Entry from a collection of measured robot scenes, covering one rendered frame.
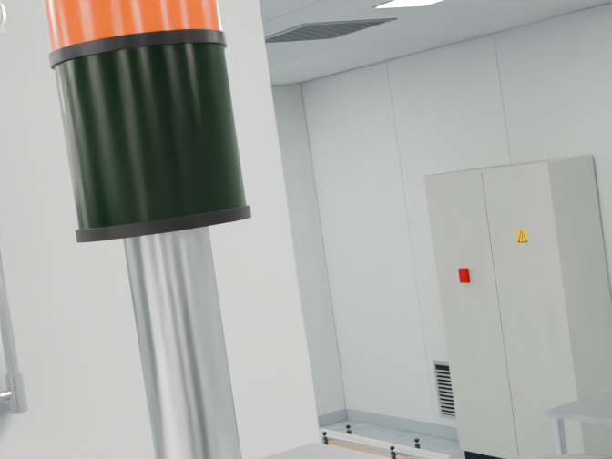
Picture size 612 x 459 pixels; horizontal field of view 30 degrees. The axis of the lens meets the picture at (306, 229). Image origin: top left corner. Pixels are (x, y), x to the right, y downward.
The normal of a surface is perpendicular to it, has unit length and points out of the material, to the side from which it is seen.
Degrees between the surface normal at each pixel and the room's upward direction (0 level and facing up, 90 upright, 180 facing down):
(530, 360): 90
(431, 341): 90
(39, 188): 90
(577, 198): 90
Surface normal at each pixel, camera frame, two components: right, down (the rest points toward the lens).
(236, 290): 0.54, -0.03
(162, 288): -0.07, 0.07
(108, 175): -0.43, 0.11
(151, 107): 0.18, 0.03
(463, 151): -0.83, 0.15
